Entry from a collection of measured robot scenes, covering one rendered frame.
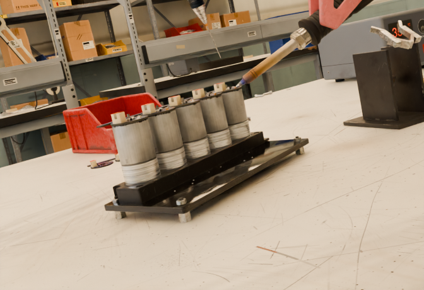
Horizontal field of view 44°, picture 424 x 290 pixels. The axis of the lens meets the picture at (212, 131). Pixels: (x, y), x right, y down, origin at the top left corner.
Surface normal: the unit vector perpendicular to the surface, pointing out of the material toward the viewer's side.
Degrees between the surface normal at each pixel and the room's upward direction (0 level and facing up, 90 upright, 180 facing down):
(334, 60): 90
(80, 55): 89
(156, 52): 90
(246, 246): 0
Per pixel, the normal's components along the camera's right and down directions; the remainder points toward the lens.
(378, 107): -0.90, 0.25
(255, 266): -0.21, -0.97
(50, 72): 0.52, 0.02
